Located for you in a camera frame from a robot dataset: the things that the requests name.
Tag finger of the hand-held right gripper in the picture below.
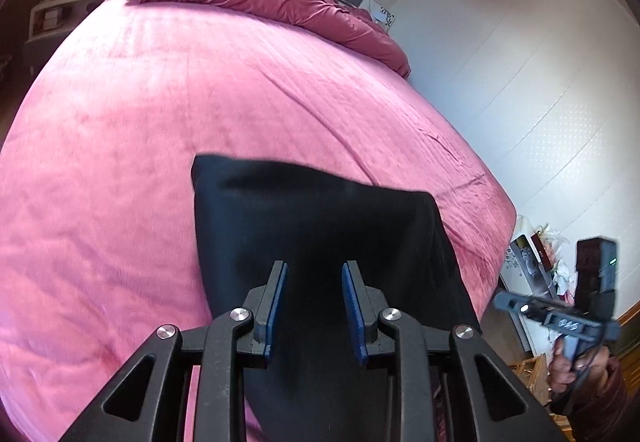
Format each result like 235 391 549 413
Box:
492 290 552 323

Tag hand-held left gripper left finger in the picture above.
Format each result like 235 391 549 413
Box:
59 261 291 442

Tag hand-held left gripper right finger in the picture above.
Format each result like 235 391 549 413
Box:
340 260 569 442

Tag black pants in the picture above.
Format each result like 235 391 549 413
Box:
191 154 484 442

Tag person's right hand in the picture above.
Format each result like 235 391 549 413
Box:
547 336 614 406

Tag white flower bouquet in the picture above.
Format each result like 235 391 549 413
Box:
538 221 579 297

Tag wicker chair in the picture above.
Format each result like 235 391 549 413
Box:
509 353 557 405

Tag pink bed cover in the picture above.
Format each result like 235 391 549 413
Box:
0 0 518 442

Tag small patterned box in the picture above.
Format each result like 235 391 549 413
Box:
371 6 397 29

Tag white nightstand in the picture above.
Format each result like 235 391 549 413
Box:
22 0 103 53

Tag picture frame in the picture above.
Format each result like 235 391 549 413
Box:
503 232 557 295

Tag black cable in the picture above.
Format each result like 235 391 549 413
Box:
552 345 609 418

